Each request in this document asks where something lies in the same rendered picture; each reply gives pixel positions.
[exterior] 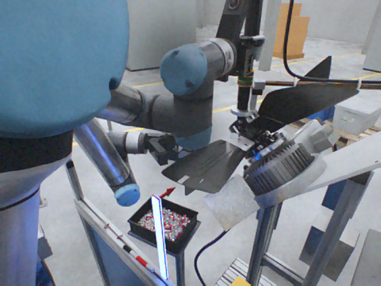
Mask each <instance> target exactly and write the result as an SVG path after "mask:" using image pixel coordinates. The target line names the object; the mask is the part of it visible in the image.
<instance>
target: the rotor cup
mask: <svg viewBox="0 0 381 286"><path fill-rule="evenodd" d="M253 115H254V117H257V116H258V115H259V114H258V110H257V109H256V110H255V111H254V114H253ZM252 119H253V117H252V116H246V118H245V120H243V123H242V129H241V131H240V136H243V137H245V138H247V139H249V140H250V141H253V142H254V145H255V147H254V148H252V149H250V150H249V151H248V152H247V154H246V156H245V157H244V159H249V158H251V157H253V156H254V155H255V154H257V153H259V152H261V151H262V150H263V149H265V148H266V147H268V146H270V144H272V143H273V142H275V141H276V140H277V139H278V138H280V134H279V133H278V132H275V133H273V134H272V135H270V134H269V133H268V132H267V131H265V130H264V129H261V128H259V127H255V126H254V125H250V123H251V122H252V121H251V120H252ZM238 125H239V123H238V120H236V121H235V122H233V123H232V124H231V125H230V126H229V128H228V130H229V131H230V132H231V133H236V134H237V132H236V130H234V128H233V126H235V128H236V129H237V130H238V131H239V129H238Z"/></svg>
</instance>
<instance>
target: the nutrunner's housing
mask: <svg viewBox="0 0 381 286"><path fill-rule="evenodd" d="M250 88H251V86H250V87H242V86H238V91H237V109H238V110H247V109H248V102H249V97H250ZM245 118H246V117H245V116H237V119H238V120H239V121H243V120H245Z"/></svg>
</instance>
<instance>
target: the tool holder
mask: <svg viewBox="0 0 381 286"><path fill-rule="evenodd" d="M261 80H262V81H259V80H255V81H253V82H254V85H253V86H251V89H250V99H249V104H248V109H247V110H238V109H237V104H236V105H233V106H231V111H230V112H231V114H234V115H236V116H251V115H252V114H254V111H255V110H256V102H257V97H258V95H263V90H264V89H265V83H266V81H265V80H264V79H261Z"/></svg>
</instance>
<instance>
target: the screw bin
mask: <svg viewBox="0 0 381 286"><path fill-rule="evenodd" d="M161 206H162V207H164V208H167V209H168V210H172V211H174V212H176V213H179V214H180V215H186V217H188V218H191V221H190V223H189V224H188V225H187V226H186V227H185V230H184V231H183V232H182V234H181V235H180V237H179V238H178V240H177V241H175V242H174V241H173V240H170V239H168V238H166V237H164V241H165V250H168V251H169V252H171V253H173V254H174V255H177V254H178V252H179V251H180V249H181V248H182V246H183V245H184V243H185V241H186V240H187V238H188V237H189V236H190V234H191V232H192V231H193V230H194V228H195V227H196V225H197V215H198V214H199V212H197V211H196V210H191V209H190V208H187V207H185V206H182V205H180V204H176V203H174V202H172V201H169V200H167V199H163V198H162V199H161ZM151 207H152V196H151V198H149V199H148V200H147V201H146V203H145V204H143V205H142V206H141V207H140V208H139V209H138V210H137V211H136V212H135V214H133V215H132V216H131V217H130V219H128V220H127V223H129V224H130V227H131V233H133V234H136V235H138V236H140V237H142V238H143V239H145V240H148V241H150V242H152V243H153V244H155V245H158V243H157V237H156V232H154V231H152V230H150V229H146V228H145V227H143V226H141V225H140V224H137V221H139V220H140V219H141V218H142V217H143V216H144V215H145V214H146V212H147V211H148V210H149V209H151Z"/></svg>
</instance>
